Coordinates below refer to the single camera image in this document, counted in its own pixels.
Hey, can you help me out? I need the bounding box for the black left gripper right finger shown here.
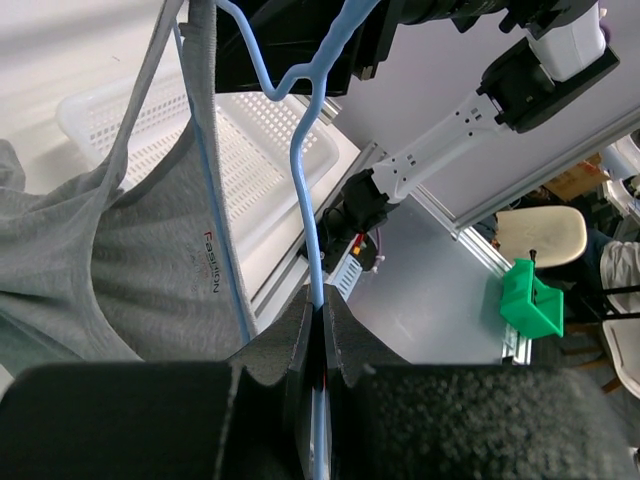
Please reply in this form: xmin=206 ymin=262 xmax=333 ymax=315
xmin=324 ymin=288 xmax=638 ymax=479

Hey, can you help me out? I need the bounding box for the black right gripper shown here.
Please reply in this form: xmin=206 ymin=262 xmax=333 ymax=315
xmin=214 ymin=0 xmax=506 ymax=99

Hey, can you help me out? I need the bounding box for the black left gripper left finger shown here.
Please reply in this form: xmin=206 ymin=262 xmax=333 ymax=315
xmin=1 ymin=289 xmax=311 ymax=479

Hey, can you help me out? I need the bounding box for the blue hanger with grey top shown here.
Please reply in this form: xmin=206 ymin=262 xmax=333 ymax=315
xmin=172 ymin=0 xmax=381 ymax=480

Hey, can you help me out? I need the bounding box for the grey tank top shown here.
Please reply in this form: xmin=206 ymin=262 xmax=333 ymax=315
xmin=1 ymin=1 xmax=255 ymax=372

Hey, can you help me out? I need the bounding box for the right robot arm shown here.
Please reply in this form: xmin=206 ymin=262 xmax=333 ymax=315
xmin=217 ymin=1 xmax=619 ymax=276

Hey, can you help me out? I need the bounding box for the white plastic basket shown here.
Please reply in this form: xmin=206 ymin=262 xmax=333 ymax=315
xmin=56 ymin=68 xmax=340 ymax=302

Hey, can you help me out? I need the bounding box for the green plastic bin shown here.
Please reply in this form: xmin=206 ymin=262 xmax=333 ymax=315
xmin=500 ymin=259 xmax=564 ymax=340

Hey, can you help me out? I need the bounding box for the beige chair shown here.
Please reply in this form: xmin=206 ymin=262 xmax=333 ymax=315
xmin=496 ymin=206 xmax=587 ymax=269

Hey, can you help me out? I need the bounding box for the person in background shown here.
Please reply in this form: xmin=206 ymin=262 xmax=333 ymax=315
xmin=585 ymin=229 xmax=639 ymax=289

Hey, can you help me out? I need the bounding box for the white slotted cable duct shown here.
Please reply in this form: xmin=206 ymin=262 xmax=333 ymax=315
xmin=332 ymin=255 xmax=363 ymax=301

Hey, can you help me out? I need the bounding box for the aluminium frame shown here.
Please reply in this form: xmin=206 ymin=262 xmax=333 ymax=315
xmin=249 ymin=97 xmax=640 ymax=366

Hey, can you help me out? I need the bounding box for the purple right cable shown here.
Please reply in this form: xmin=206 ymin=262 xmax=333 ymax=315
xmin=372 ymin=227 xmax=389 ymax=274

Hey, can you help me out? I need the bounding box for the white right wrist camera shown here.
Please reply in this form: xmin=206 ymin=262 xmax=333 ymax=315
xmin=526 ymin=1 xmax=607 ymax=82

